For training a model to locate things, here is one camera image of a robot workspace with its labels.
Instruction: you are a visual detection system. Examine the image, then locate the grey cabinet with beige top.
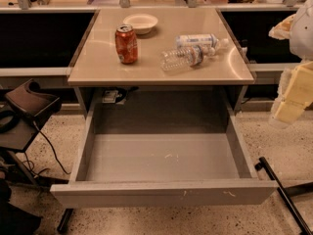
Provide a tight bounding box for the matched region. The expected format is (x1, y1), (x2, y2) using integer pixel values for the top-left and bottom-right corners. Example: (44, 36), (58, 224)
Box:
(67, 7), (254, 118)

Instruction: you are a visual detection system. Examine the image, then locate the white paper bowl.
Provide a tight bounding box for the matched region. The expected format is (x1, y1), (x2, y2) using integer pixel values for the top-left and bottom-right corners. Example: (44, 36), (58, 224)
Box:
(123, 14), (158, 35)

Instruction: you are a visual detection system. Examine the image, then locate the dark brown side stand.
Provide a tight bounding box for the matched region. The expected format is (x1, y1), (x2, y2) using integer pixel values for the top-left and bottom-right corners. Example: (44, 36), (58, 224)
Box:
(0, 79), (63, 187)

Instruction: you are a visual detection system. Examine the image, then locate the white power socket box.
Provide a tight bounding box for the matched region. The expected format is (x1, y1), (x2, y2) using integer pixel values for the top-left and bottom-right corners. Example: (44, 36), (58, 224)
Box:
(102, 90), (118, 104)

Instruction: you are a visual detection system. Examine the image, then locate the black cabinet foot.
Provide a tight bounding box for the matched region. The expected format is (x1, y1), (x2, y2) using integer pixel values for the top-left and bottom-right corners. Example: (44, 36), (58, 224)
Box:
(57, 209), (73, 234)

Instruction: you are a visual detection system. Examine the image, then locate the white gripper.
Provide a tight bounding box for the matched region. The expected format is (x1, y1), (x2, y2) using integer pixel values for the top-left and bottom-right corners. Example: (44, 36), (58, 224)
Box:
(268, 0), (313, 128)

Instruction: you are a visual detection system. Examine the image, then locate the orange soda can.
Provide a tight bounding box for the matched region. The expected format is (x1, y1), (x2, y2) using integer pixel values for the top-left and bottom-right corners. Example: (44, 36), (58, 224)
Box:
(115, 24), (138, 64)

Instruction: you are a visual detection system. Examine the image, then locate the white labelled water bottle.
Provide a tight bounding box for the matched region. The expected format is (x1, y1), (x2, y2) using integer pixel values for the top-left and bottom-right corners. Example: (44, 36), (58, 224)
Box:
(175, 33), (229, 49)

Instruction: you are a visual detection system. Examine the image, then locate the grey open top drawer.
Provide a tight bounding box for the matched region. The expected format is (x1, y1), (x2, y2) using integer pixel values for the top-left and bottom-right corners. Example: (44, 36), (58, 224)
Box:
(51, 90), (276, 209)

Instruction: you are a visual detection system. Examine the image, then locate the black floor bar right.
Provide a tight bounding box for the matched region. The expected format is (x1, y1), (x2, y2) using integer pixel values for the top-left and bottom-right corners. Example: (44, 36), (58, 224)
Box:
(254, 157), (313, 235)

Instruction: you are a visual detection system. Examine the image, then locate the clear plastic water bottle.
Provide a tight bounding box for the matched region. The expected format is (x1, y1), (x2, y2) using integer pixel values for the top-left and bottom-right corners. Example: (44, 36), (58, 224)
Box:
(160, 45), (215, 71)

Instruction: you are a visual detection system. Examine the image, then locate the black cable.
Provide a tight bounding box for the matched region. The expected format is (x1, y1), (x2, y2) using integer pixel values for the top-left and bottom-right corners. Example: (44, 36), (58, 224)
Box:
(22, 120), (71, 178)

